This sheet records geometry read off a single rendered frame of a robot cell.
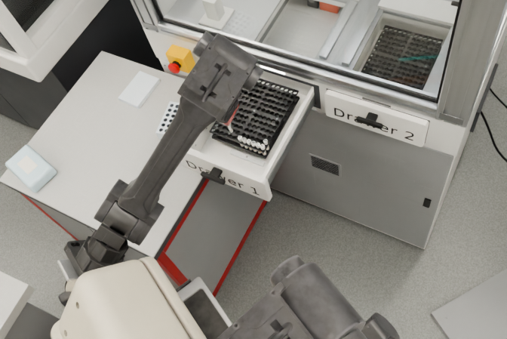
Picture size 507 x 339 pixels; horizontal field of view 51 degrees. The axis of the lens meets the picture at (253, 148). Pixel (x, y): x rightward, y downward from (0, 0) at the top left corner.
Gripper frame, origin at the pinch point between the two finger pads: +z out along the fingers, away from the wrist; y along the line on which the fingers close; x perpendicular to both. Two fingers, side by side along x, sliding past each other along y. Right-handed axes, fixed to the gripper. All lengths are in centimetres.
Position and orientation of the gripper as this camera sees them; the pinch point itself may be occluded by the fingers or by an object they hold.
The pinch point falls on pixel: (227, 121)
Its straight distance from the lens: 142.6
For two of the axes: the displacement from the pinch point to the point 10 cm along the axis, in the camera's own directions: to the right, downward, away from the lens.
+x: 8.8, 3.4, -3.4
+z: 1.3, 5.1, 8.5
